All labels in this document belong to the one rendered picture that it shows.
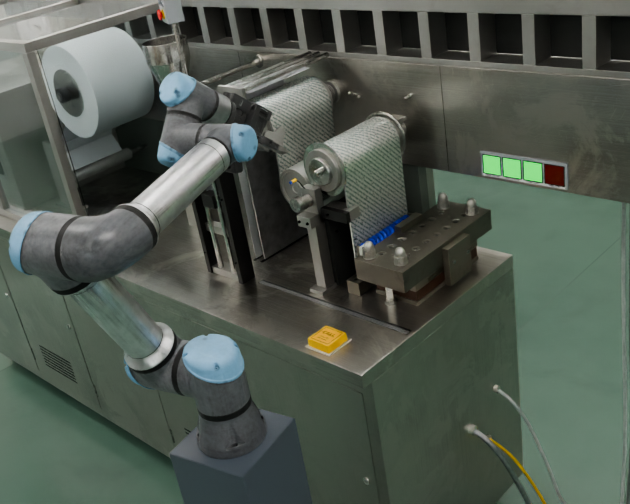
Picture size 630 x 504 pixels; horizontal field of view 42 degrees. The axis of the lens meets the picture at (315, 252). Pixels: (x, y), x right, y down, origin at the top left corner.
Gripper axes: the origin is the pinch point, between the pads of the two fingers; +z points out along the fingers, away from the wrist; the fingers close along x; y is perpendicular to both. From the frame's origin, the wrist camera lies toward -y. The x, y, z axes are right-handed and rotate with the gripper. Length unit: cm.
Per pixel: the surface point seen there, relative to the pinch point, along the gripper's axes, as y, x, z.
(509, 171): 17, -33, 49
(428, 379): -41, -30, 48
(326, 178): -0.4, -0.6, 19.2
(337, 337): -37.7, -17.1, 23.4
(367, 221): -6.5, -4.3, 36.1
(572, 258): 26, 33, 243
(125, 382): -82, 93, 55
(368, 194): 0.2, -4.4, 32.8
